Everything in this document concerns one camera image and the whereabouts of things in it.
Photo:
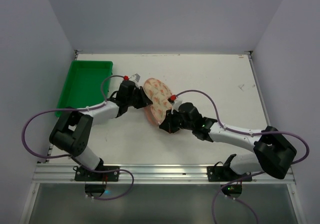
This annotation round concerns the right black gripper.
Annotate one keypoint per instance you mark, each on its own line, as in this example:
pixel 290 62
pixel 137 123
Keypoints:
pixel 172 120

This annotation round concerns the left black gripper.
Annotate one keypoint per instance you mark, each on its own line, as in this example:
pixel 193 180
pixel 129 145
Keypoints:
pixel 139 97

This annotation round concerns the floral laundry bag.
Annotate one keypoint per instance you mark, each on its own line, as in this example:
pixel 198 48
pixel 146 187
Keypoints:
pixel 159 93

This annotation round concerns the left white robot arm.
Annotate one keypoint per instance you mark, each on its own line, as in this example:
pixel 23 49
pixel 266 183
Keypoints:
pixel 72 130

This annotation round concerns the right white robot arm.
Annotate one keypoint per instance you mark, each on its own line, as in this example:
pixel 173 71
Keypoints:
pixel 268 150

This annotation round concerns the green plastic tray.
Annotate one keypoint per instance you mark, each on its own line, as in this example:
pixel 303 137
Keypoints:
pixel 82 86

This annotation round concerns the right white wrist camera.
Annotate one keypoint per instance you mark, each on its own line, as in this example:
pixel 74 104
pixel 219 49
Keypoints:
pixel 176 103

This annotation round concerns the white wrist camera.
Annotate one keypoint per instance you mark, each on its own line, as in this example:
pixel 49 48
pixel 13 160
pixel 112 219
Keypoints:
pixel 176 103
pixel 135 78

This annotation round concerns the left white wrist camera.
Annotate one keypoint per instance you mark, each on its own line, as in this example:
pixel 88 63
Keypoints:
pixel 135 78

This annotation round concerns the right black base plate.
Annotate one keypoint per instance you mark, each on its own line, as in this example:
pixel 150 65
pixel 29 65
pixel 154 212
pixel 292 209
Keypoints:
pixel 224 174

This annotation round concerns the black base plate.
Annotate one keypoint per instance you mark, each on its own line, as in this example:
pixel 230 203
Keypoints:
pixel 224 174
pixel 103 174

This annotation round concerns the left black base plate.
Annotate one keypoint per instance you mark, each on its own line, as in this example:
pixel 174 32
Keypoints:
pixel 103 174

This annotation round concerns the aluminium mounting rail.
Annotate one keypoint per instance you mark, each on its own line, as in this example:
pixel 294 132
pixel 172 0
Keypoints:
pixel 57 173

